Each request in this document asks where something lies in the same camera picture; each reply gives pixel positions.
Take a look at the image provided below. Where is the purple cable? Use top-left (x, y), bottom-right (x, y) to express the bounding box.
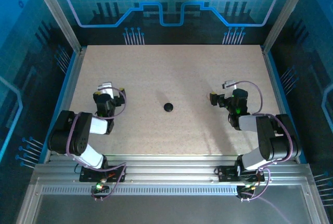
top-left (65, 87), bottom-right (128, 201)
top-left (233, 80), bottom-right (292, 224)

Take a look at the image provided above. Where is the small control board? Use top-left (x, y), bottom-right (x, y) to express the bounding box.
top-left (91, 181), bottom-right (110, 195)
top-left (238, 183), bottom-right (257, 196)

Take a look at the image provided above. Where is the aluminium frame post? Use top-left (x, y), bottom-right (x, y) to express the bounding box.
top-left (261, 0), bottom-right (313, 53)
top-left (28, 0), bottom-right (84, 53)

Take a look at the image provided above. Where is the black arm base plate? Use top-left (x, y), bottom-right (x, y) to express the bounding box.
top-left (216, 165), bottom-right (265, 183)
top-left (79, 165), bottom-right (127, 183)

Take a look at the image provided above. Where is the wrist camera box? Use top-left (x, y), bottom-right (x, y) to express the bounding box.
top-left (222, 80), bottom-right (238, 91)
top-left (97, 82), bottom-right (115, 96)

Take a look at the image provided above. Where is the aluminium mounting rail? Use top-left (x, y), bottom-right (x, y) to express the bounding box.
top-left (33, 155), bottom-right (312, 186)

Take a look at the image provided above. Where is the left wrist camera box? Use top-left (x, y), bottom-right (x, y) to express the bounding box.
top-left (97, 82), bottom-right (115, 96)

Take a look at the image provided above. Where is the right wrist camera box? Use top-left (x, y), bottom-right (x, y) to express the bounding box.
top-left (222, 80), bottom-right (238, 91)

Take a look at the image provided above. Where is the aluminium table side rail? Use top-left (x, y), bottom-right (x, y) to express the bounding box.
top-left (261, 46), bottom-right (302, 162)
top-left (43, 48), bottom-right (86, 162)

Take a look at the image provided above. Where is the slotted cable duct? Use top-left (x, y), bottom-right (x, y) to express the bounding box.
top-left (41, 185), bottom-right (239, 196)

